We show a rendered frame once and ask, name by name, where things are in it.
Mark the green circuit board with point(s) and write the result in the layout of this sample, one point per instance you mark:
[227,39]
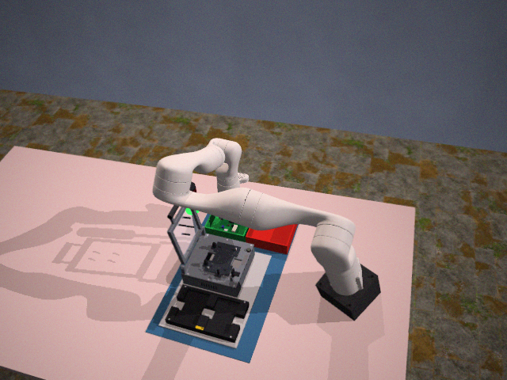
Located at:
[229,226]

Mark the red open tray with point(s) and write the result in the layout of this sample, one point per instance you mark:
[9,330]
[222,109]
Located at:
[276,240]

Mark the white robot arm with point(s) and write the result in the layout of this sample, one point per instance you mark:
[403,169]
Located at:
[333,237]

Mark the green box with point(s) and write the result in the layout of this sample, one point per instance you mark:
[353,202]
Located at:
[212,225]

